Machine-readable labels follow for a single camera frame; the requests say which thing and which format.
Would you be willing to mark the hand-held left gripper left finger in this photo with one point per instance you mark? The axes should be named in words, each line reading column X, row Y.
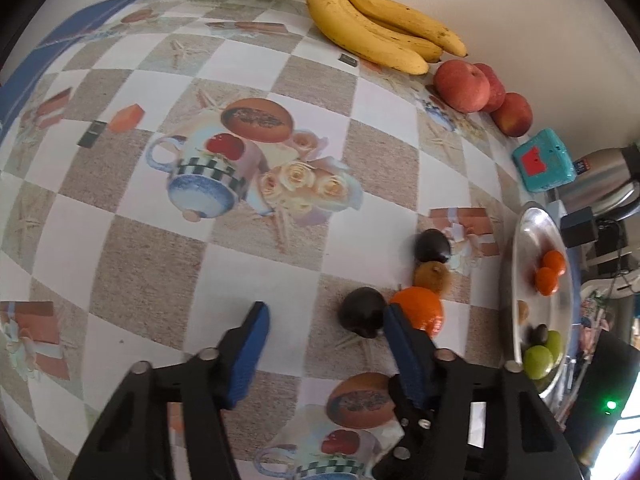
column 247, row 355

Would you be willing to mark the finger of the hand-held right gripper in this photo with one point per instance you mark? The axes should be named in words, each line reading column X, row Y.
column 415, row 440

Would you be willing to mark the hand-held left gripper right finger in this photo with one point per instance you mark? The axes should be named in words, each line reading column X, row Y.
column 405, row 355

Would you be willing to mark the large orange mandarin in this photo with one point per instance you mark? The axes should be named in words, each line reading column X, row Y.
column 422, row 307

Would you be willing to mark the dark purple passion fruit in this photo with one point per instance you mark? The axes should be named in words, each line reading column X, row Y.
column 362, row 312
column 432, row 245
column 539, row 334

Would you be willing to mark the green jujube fruit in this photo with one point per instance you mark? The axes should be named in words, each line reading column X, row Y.
column 556, row 342
column 537, row 362

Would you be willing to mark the brown kiwi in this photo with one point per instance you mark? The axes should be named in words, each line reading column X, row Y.
column 432, row 277
column 522, row 310

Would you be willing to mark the stainless steel basin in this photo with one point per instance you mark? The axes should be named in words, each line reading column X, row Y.
column 530, row 240

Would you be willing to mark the colourful printed packet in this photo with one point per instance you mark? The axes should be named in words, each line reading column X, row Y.
column 597, row 312

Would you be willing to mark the printed checkered tablecloth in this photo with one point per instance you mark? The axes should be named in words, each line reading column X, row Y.
column 150, row 260

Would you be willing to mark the black power adapter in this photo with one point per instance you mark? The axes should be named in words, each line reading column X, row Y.
column 577, row 227

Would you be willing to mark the stainless steel thermos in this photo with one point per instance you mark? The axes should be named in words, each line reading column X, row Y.
column 600, row 180

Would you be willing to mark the teal plastic container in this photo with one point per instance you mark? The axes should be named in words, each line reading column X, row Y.
column 545, row 165

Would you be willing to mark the red apple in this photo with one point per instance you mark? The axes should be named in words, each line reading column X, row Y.
column 460, row 85
column 512, row 114
column 496, row 85

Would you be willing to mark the yellow banana bunch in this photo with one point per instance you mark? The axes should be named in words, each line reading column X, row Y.
column 360, row 30

